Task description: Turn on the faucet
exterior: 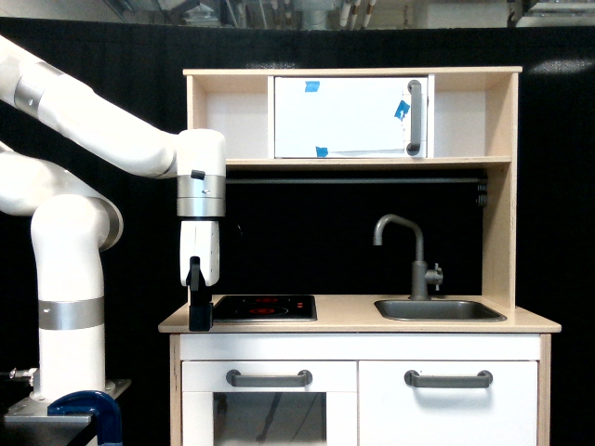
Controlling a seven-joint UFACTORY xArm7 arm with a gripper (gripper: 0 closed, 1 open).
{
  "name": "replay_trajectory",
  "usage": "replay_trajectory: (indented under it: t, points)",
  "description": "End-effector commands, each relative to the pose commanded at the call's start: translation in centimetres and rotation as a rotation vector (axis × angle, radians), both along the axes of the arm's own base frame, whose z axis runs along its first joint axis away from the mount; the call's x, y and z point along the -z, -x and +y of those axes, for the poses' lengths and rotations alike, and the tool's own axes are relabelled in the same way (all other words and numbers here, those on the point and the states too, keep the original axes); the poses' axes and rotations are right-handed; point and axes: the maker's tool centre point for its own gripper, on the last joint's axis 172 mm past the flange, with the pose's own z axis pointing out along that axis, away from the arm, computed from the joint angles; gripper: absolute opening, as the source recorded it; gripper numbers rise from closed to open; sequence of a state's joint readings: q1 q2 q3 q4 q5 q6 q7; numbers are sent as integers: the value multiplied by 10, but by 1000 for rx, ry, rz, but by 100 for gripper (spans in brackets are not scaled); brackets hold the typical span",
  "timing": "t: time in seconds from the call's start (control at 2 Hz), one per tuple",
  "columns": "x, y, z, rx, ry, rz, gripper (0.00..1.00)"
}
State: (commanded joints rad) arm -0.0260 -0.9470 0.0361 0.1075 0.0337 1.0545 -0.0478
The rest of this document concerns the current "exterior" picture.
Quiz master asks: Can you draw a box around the grey cabinet door handle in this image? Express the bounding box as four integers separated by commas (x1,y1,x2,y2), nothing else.
403,370,493,389

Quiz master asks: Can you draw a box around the grey sink basin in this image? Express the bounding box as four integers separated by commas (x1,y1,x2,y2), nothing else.
375,300,507,321

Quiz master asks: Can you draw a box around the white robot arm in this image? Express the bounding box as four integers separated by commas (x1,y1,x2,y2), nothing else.
1,40,226,402

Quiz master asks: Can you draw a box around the black toy stovetop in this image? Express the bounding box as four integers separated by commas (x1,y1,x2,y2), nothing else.
213,295,317,322

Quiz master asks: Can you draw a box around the white microwave door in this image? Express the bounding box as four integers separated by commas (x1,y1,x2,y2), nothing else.
273,76,433,159

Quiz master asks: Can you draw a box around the grey microwave door handle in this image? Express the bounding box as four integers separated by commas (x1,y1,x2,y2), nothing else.
406,80,422,156

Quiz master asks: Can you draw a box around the blue clamp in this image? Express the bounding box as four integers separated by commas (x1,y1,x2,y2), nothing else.
46,390,123,446

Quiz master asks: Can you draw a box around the black backdrop curtain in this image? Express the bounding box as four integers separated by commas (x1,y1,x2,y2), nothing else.
1,18,594,445

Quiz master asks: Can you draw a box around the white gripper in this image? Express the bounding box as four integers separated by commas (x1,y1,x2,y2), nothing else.
179,220,219,332

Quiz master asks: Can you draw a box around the wooden toy kitchen frame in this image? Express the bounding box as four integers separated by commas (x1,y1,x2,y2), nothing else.
160,67,561,445

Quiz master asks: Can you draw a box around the white cabinet door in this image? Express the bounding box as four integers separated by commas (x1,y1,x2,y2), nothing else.
358,361,538,445

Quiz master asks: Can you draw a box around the grey toy faucet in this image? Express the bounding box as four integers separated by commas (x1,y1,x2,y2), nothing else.
373,214,429,301

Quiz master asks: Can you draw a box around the grey faucet knob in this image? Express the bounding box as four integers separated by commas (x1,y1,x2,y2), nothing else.
425,263,443,291

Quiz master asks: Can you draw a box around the blue tape piece top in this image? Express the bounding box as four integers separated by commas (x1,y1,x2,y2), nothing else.
305,81,320,93

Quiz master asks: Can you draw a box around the grey oven door handle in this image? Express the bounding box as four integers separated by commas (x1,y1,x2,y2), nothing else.
226,370,312,388

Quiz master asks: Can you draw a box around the blue tape piece right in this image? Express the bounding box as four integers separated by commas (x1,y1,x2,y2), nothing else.
394,100,411,121

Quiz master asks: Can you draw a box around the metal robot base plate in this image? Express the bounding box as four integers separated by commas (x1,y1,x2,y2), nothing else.
1,379,131,445

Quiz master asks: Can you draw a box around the white oven door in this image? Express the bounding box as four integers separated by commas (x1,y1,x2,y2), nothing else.
181,361,358,445

